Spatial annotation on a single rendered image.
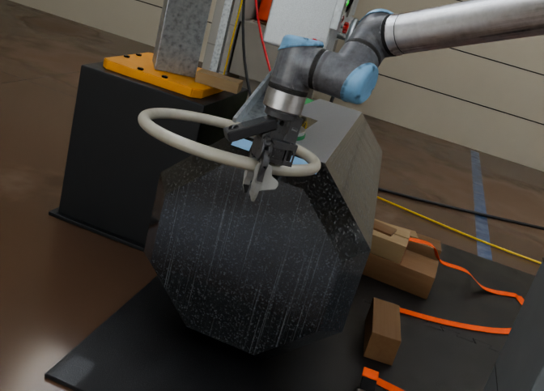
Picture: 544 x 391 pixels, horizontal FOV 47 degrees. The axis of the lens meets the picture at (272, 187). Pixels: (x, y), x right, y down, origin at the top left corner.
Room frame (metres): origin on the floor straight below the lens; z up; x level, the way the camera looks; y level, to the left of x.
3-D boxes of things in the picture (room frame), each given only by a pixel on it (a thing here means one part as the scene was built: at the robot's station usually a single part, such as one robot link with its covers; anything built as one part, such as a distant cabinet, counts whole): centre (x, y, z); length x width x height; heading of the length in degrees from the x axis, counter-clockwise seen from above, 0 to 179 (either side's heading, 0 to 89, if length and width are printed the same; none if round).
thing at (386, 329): (2.31, -0.61, 0.07); 0.30 x 0.12 x 0.12; 175
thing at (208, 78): (2.80, 0.36, 0.81); 0.20 x 0.10 x 0.05; 87
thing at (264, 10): (5.81, 0.42, 1.00); 0.50 x 0.22 x 0.33; 168
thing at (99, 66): (2.90, 0.60, 0.37); 0.66 x 0.66 x 0.74; 79
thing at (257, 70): (5.88, 0.19, 0.43); 1.30 x 0.62 x 0.86; 168
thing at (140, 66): (2.90, 0.60, 0.76); 0.49 x 0.49 x 0.05; 79
